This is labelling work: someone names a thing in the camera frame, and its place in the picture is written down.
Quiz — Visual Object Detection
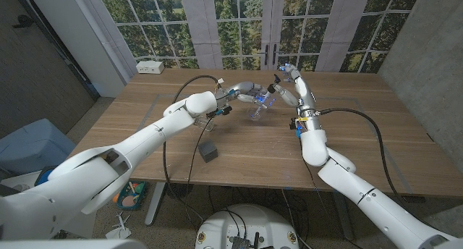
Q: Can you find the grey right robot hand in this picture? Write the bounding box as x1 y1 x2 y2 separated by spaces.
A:
273 63 321 122

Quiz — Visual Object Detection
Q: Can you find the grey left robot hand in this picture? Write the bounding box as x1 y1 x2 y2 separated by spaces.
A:
216 81 276 111

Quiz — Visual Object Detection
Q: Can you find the dark grey block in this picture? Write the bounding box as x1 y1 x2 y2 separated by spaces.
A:
197 139 219 164

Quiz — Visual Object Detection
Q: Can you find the printed window backdrop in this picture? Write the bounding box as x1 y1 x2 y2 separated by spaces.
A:
77 0 424 75

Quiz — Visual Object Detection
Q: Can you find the white power strip box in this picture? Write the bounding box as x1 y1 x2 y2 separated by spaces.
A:
136 60 165 75

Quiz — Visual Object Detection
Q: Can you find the black round floor base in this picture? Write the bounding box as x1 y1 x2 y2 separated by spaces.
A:
164 182 195 198

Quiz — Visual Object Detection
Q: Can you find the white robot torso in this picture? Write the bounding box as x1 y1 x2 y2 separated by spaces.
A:
195 204 300 249

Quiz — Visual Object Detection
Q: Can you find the white table leg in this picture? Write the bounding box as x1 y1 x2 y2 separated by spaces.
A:
145 182 166 227

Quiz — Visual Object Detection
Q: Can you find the teal basket of toys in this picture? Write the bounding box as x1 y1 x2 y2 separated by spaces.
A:
112 180 148 211

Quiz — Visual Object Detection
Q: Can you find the white toy airplane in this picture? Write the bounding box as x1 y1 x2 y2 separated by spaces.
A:
105 211 132 240

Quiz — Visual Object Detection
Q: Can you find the dark wooden door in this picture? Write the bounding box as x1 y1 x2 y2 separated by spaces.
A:
0 0 101 138

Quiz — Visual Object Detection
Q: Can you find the blue pad with black rim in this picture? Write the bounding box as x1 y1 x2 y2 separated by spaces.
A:
34 165 61 187

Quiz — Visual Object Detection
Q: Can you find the light blue storage bin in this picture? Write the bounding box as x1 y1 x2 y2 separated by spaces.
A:
0 118 77 176

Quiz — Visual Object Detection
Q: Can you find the white storage box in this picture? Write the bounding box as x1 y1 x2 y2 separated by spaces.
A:
0 170 46 194

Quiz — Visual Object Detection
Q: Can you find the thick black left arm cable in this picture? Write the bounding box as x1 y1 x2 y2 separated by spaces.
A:
162 75 225 221

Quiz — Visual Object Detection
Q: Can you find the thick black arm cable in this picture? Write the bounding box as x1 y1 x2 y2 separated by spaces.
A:
314 107 435 228
162 75 225 221

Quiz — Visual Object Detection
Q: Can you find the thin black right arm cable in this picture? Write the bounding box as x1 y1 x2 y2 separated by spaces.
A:
298 136 357 249

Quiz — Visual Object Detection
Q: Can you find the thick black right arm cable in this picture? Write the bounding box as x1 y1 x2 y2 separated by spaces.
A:
314 107 435 228

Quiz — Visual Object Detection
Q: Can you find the black door handle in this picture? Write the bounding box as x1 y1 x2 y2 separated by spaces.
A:
12 14 35 29

